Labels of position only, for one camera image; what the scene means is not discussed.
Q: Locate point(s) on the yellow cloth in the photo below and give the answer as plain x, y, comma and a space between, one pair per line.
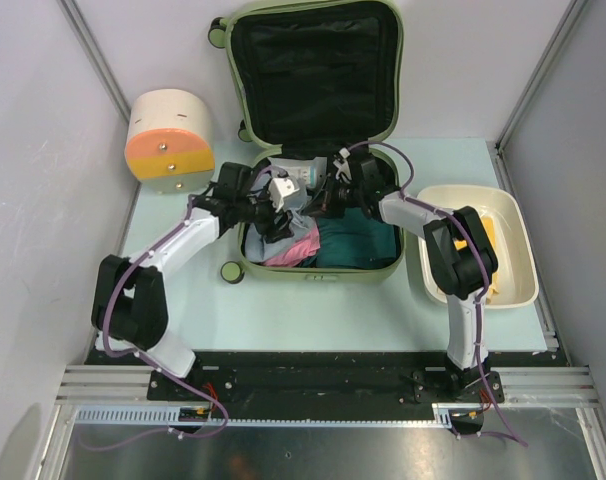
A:
490, 235

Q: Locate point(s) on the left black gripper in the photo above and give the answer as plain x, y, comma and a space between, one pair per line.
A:
271, 231

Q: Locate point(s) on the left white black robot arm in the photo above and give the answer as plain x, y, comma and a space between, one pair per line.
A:
130, 306

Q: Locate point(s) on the white plastic tray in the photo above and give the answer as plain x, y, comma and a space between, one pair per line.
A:
518, 281

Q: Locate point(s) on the dark teal cloth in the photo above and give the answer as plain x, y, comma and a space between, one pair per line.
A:
354, 241

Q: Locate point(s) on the grey slotted cable duct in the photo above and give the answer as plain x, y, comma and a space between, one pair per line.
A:
159, 416

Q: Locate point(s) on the grey blue cloth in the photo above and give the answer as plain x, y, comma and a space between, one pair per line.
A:
257, 251

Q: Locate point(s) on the white folded cloth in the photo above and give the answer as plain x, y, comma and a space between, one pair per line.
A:
311, 171

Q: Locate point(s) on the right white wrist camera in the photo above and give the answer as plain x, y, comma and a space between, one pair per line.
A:
342, 166

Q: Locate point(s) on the light blue table mat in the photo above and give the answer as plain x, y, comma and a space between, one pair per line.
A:
278, 314

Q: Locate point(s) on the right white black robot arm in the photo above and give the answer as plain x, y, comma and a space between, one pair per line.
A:
466, 355

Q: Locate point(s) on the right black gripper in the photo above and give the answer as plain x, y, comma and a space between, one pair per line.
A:
324, 202

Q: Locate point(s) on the green hard shell suitcase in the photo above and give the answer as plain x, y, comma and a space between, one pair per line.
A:
313, 77

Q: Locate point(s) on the round cream drawer cabinet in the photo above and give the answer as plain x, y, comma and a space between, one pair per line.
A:
169, 146

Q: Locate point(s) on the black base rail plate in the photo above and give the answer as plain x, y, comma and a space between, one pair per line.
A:
312, 387

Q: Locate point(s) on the pink cloth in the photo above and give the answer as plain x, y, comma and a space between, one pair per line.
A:
304, 248

